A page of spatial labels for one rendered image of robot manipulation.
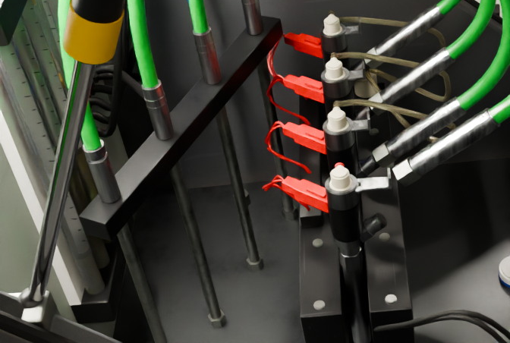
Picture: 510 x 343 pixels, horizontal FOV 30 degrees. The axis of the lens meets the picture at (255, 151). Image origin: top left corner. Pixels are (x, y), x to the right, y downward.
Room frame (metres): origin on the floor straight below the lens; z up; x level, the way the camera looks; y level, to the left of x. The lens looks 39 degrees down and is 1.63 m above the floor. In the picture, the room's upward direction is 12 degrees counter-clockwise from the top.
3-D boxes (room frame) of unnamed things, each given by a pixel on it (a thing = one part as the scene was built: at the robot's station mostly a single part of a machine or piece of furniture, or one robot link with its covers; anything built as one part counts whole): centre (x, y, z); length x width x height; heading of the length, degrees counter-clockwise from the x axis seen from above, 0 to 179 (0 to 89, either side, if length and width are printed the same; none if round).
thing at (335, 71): (0.76, -0.09, 1.09); 0.02 x 0.02 x 0.03
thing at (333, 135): (0.68, -0.09, 0.98); 0.05 x 0.03 x 0.21; 81
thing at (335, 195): (0.60, -0.08, 0.98); 0.05 x 0.03 x 0.21; 81
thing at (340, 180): (0.60, -0.07, 1.09); 0.02 x 0.02 x 0.03
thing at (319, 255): (0.72, -0.09, 0.91); 0.34 x 0.10 x 0.15; 171
